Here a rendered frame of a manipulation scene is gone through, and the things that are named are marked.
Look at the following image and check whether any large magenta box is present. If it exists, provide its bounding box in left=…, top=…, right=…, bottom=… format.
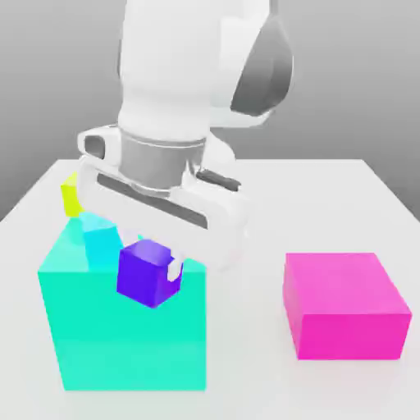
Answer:
left=282, top=251, right=413, bottom=362

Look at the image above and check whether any small yellow cube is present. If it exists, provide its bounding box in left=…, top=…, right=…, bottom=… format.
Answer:
left=60, top=171, right=85, bottom=218

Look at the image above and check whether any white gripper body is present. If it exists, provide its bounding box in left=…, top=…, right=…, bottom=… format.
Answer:
left=75, top=156, right=249, bottom=272

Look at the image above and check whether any small cyan cube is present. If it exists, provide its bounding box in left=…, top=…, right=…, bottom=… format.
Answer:
left=78, top=211, right=125, bottom=274

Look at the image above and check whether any large teal box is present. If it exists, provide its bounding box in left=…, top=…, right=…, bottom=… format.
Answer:
left=37, top=216, right=208, bottom=392

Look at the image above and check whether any small purple cube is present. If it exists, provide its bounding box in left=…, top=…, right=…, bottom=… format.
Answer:
left=116, top=239, right=185, bottom=310

